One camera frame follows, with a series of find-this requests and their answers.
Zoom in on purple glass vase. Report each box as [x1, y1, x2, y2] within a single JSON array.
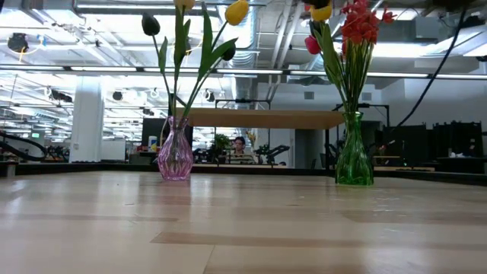
[[157, 116, 195, 182]]

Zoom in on black tulip with bare stem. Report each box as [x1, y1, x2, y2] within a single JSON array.
[[182, 44, 237, 119]]

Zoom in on green glass vase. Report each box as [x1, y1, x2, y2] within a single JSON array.
[[336, 110, 374, 186]]

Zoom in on red artificial tulip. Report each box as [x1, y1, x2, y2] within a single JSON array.
[[304, 34, 347, 115]]

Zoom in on yellow artificial tulip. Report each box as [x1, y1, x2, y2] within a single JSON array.
[[310, 2, 353, 115], [181, 0, 250, 119]]

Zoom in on orange artificial flower bunch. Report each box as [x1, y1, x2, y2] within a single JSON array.
[[339, 0, 396, 115]]

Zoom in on wooden shelf with black legs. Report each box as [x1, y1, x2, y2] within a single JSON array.
[[167, 93, 361, 178]]

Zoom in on person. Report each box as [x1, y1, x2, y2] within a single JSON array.
[[227, 135, 256, 165]]

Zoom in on green potted plant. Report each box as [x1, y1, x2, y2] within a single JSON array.
[[212, 132, 232, 155]]

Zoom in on black monitor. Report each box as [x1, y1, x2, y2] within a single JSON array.
[[141, 116, 170, 154]]

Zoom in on white pillar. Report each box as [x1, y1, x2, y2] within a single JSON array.
[[70, 75, 106, 163]]

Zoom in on black cabinets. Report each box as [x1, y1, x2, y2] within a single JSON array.
[[382, 120, 486, 174]]

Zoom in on silver ribbed ventilation duct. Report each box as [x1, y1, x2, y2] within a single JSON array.
[[216, 0, 263, 111]]

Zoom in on long ceiling light rail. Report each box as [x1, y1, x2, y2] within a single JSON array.
[[0, 63, 487, 80]]

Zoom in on silver slanted ventilation duct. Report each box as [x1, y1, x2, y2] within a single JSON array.
[[304, 0, 385, 73]]

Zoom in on black cable to right arm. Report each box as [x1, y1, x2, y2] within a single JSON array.
[[390, 7, 469, 132]]

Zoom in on black looped hose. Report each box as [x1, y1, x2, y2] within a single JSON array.
[[0, 131, 47, 163]]

